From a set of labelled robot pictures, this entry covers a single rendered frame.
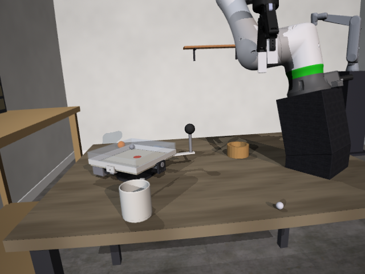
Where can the white ball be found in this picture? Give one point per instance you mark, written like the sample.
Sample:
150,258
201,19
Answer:
279,205

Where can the white cup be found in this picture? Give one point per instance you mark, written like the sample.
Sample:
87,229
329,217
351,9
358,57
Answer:
135,206

